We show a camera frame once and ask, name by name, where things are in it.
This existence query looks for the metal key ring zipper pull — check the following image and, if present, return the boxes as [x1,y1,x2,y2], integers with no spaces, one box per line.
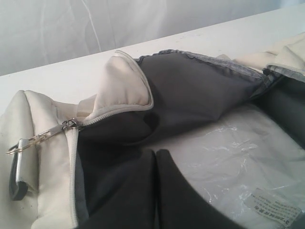
[6,118,80,155]

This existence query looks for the white plastic wrapped package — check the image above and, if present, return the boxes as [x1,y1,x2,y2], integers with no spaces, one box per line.
[148,105,305,229]

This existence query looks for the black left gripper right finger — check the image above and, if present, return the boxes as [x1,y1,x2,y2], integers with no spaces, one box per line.
[156,149,221,229]

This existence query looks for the beige fabric duffel bag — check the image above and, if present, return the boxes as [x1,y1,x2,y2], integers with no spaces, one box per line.
[0,34,305,229]

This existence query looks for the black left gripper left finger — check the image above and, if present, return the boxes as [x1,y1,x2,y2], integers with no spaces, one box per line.
[81,149,155,229]

